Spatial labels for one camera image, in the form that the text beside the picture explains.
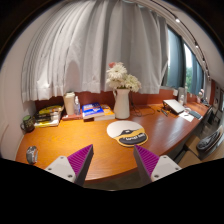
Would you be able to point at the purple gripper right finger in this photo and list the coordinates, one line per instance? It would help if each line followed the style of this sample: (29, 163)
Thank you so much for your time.
(152, 167)

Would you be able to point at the clear sanitizer bottle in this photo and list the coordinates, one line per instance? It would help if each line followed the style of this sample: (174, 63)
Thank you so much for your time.
(77, 106)

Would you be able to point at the white cylindrical container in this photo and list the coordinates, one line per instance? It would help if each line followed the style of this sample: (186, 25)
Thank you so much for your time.
(69, 102)

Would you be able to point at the silver laptop on stand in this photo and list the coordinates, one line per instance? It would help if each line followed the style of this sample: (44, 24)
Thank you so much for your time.
(174, 105)

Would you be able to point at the round printed mouse pad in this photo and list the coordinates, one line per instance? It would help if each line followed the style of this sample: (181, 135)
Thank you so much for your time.
(127, 133)

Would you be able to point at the dark grey curtain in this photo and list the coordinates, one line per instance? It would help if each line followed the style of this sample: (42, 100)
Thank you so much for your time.
(174, 74)

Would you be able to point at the white ceramic pitcher vase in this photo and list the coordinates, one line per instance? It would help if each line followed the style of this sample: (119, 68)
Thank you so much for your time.
(121, 107)

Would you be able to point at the white flower bouquet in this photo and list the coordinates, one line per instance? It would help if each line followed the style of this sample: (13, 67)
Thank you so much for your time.
(119, 78)

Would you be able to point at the white sheer curtain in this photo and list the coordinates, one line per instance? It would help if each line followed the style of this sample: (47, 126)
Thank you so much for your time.
(72, 49)

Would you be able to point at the dark green mug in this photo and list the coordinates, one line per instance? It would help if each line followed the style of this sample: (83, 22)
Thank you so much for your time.
(27, 124)

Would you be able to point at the black office chair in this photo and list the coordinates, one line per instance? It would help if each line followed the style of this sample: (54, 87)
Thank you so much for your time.
(206, 145)

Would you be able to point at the white paper sheet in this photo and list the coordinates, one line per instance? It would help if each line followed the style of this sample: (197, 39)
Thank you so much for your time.
(186, 116)

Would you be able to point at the stack of yellow books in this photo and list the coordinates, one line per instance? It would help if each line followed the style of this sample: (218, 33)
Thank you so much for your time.
(49, 116)

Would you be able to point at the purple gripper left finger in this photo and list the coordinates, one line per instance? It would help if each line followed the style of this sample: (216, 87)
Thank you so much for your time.
(73, 168)

